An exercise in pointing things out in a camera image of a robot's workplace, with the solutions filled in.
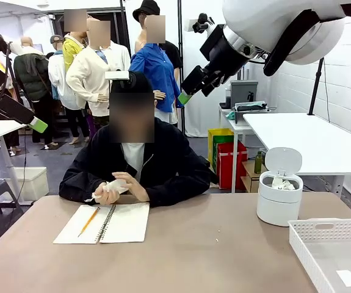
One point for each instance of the green glass bottle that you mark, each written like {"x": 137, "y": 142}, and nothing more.
{"x": 258, "y": 163}

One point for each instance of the black bucket hat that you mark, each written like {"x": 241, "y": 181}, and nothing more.
{"x": 146, "y": 9}

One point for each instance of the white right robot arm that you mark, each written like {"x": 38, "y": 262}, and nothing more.
{"x": 269, "y": 24}

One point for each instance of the cream cardigan mannequin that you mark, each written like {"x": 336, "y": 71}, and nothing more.
{"x": 92, "y": 76}

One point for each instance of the white shirt mannequin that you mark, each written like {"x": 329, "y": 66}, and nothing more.
{"x": 120, "y": 58}

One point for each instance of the blue shirt mannequin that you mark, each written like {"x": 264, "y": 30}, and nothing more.
{"x": 150, "y": 70}

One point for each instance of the teal cloth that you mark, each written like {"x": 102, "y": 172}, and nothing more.
{"x": 230, "y": 114}

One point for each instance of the person right forearm black sleeve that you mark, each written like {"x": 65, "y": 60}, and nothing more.
{"x": 77, "y": 189}

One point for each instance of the white head-mounted camera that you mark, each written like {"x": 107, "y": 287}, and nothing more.
{"x": 117, "y": 75}

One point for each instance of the person right hand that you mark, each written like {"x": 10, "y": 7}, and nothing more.
{"x": 106, "y": 196}

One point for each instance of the orange pencil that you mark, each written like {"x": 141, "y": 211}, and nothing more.
{"x": 89, "y": 222}

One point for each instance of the yellow shirt mannequin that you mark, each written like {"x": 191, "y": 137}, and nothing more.
{"x": 70, "y": 52}

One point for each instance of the yellow shopping bag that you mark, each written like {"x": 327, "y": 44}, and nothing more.
{"x": 219, "y": 137}

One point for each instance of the white perforated plastic basket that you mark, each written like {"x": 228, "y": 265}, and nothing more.
{"x": 331, "y": 259}

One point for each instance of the white round trash can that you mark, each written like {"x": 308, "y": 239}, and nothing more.
{"x": 277, "y": 207}

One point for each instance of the black baseball cap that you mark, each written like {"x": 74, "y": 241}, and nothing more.
{"x": 141, "y": 82}

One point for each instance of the white spiral notebook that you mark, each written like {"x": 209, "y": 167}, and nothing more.
{"x": 123, "y": 222}

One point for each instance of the white floor bin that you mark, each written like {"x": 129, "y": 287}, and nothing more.
{"x": 31, "y": 183}

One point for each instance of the flat white paper slip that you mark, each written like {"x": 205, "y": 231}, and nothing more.
{"x": 347, "y": 277}

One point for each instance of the wooden low shelf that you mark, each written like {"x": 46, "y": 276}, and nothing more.
{"x": 250, "y": 180}

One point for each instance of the white paper ball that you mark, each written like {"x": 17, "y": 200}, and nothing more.
{"x": 282, "y": 184}
{"x": 117, "y": 185}

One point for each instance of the black camera tripod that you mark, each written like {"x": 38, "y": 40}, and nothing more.
{"x": 13, "y": 79}

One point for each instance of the person black jacket torso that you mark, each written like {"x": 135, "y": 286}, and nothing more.
{"x": 169, "y": 155}

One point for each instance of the grey box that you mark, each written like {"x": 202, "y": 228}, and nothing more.
{"x": 243, "y": 91}

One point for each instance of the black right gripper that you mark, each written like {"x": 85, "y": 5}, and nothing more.
{"x": 227, "y": 59}

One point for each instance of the large white table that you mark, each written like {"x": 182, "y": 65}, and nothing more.
{"x": 309, "y": 140}

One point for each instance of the person left forearm black sleeve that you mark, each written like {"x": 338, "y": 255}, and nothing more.
{"x": 178, "y": 192}

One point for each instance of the person left hand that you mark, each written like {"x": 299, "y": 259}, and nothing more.
{"x": 132, "y": 183}

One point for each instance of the black spray bottle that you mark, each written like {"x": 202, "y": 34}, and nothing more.
{"x": 250, "y": 96}

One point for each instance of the small white side table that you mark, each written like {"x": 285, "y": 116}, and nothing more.
{"x": 233, "y": 125}

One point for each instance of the dark puffer jacket mannequin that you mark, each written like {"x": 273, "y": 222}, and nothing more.
{"x": 31, "y": 79}

